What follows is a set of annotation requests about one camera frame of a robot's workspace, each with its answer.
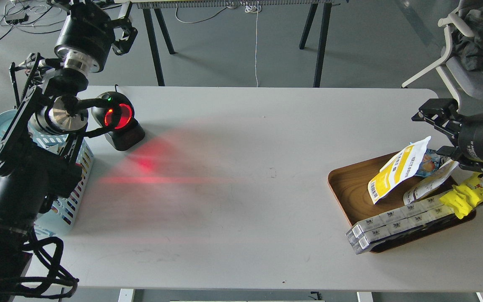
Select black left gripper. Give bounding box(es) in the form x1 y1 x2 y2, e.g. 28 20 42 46
52 0 138 73

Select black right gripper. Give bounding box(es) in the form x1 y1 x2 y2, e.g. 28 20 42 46
412 98 483 172

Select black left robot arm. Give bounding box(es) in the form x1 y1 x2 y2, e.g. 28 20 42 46
0 0 145 302

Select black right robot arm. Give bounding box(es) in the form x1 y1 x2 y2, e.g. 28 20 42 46
411 98 483 173

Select blue snack bag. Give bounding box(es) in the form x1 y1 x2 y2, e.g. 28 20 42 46
414 148 450 178

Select yellow cartoon snack bag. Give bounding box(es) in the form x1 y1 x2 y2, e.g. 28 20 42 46
439 172 483 219

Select black table legs left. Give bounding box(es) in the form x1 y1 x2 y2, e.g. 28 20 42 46
142 8 176 87

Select black table legs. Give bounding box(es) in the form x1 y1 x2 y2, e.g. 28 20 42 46
299 2 333 88
142 8 176 87

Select black barcode scanner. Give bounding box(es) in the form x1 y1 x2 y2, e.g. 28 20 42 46
91 91 145 151

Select brown wooden tray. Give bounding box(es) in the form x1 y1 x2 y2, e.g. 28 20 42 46
328 153 477 254

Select long clear biscuit box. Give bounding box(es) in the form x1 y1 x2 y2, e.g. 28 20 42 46
345 194 457 254

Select black table legs right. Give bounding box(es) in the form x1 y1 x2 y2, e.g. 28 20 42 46
299 2 333 88

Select black power adapter with cables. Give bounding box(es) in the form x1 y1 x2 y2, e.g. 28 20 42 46
0 0 65 43

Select white hanging cable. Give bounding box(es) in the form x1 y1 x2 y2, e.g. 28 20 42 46
245 2 263 88

